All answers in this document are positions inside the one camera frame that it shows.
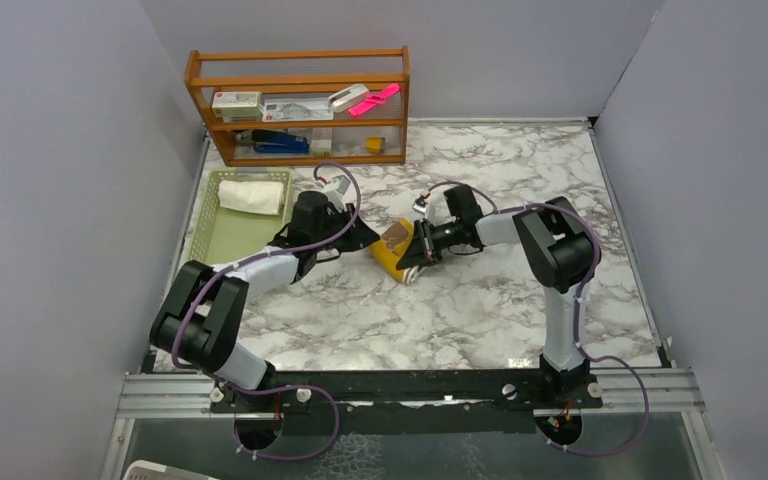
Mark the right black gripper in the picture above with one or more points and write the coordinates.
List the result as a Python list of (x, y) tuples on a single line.
[(421, 250)]

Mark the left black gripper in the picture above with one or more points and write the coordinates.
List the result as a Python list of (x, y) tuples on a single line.
[(359, 234)]

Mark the brown yellow towels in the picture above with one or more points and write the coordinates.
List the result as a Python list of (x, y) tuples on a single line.
[(391, 247)]

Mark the white towel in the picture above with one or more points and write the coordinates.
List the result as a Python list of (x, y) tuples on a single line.
[(254, 197)]

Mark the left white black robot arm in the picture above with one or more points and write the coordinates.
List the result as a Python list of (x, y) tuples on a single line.
[(199, 319)]

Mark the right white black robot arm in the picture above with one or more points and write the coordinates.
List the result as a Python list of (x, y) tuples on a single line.
[(562, 252)]

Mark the yellow small object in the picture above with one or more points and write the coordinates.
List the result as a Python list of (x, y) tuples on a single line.
[(375, 145)]

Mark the white small box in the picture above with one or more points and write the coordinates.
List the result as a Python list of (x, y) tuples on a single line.
[(320, 142)]

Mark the wooden shelf rack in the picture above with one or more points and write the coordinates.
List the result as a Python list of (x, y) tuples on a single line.
[(305, 74)]

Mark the blue stapler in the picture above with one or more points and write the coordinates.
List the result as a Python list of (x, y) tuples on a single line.
[(266, 141)]

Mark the pink plastic tool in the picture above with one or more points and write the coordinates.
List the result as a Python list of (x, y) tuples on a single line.
[(374, 100)]

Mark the white stapler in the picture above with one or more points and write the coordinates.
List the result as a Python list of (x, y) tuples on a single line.
[(347, 97)]

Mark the green plastic basket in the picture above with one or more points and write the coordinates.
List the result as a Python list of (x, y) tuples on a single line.
[(220, 235)]

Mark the white flat package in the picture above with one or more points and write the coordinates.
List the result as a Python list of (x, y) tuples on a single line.
[(297, 109)]

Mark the white green box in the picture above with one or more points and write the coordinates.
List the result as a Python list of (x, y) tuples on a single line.
[(233, 106)]

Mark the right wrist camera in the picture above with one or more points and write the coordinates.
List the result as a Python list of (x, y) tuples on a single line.
[(424, 208)]

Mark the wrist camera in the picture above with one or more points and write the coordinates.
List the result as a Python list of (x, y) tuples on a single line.
[(424, 208), (335, 190)]

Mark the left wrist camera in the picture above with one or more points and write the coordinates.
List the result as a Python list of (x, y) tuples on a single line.
[(335, 190)]

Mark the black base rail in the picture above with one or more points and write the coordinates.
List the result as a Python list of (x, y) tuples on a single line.
[(317, 403)]

